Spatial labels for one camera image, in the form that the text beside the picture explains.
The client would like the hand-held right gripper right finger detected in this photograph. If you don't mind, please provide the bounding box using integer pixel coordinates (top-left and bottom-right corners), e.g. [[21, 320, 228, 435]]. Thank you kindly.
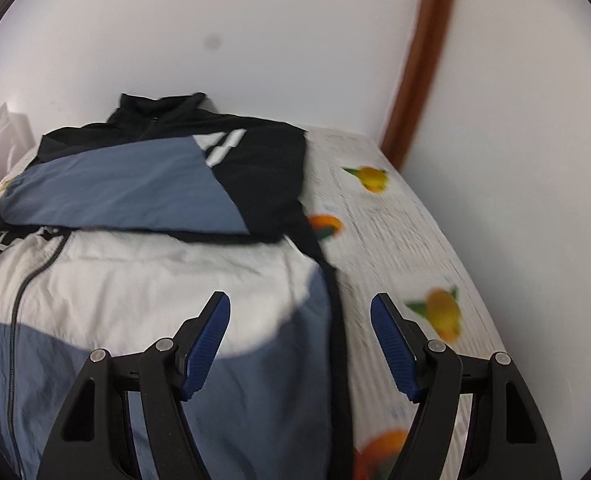
[[370, 292, 562, 480]]

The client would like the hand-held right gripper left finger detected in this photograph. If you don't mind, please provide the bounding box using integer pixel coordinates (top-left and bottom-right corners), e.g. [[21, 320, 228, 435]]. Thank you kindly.
[[36, 291, 232, 480]]

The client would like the blue white black track jacket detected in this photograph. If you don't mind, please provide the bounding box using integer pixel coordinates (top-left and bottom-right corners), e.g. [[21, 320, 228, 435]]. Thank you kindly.
[[0, 92, 355, 480]]

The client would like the fruit print bed sheet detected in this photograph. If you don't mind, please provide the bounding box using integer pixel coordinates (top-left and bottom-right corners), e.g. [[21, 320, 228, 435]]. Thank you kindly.
[[0, 127, 507, 480]]

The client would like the brown wooden door frame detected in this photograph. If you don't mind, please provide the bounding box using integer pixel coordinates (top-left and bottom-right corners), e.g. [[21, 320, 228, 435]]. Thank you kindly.
[[379, 0, 460, 173]]

